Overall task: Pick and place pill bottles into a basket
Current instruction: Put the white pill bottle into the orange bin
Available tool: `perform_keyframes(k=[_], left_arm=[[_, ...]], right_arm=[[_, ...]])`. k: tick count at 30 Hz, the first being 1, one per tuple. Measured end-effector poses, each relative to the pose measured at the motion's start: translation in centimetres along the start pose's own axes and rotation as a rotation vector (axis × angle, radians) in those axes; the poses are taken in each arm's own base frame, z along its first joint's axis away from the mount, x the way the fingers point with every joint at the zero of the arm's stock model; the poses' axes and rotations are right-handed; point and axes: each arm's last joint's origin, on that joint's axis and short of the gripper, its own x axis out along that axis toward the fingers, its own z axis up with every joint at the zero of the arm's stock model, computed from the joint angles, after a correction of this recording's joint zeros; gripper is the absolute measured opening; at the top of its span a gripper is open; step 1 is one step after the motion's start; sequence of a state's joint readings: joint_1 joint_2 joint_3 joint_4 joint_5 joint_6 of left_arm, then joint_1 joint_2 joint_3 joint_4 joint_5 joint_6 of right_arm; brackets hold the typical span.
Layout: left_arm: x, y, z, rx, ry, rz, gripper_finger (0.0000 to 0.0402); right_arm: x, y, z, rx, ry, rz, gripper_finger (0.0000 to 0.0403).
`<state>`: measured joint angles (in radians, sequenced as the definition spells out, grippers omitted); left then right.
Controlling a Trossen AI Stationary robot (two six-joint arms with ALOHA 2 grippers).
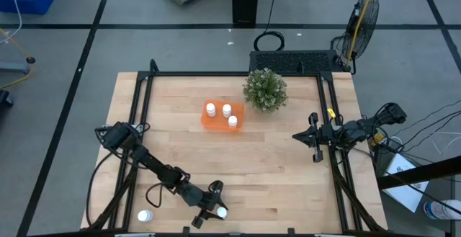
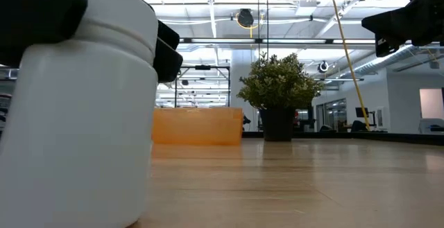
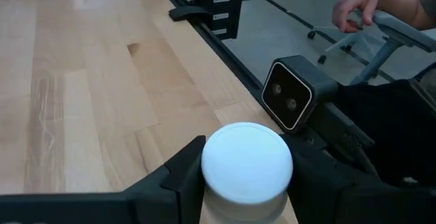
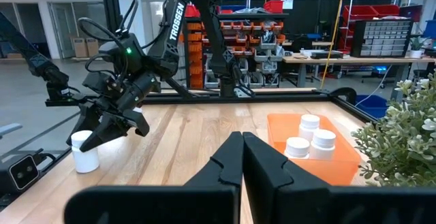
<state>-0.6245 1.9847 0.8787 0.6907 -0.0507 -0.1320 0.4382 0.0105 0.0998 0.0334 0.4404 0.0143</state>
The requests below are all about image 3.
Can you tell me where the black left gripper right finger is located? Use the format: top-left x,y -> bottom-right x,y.
279,133 -> 388,224

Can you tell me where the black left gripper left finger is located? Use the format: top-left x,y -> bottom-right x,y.
125,135 -> 207,224

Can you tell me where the white-capped pill bottle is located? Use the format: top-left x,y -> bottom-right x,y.
200,121 -> 294,224

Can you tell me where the person's forearm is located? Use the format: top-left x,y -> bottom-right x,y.
376,0 -> 436,31

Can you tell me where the grey office chair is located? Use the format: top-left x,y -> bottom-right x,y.
306,9 -> 436,86

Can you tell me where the black table clamp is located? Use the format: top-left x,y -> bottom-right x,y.
168,5 -> 213,22

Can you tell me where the black labelled drawer cabinet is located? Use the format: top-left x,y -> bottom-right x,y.
183,0 -> 246,42

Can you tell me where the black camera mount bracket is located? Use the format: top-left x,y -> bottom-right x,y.
305,101 -> 377,160

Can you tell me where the black table-level camera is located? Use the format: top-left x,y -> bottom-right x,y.
261,54 -> 339,135

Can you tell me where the black table edge frame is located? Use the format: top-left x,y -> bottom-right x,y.
151,0 -> 273,104

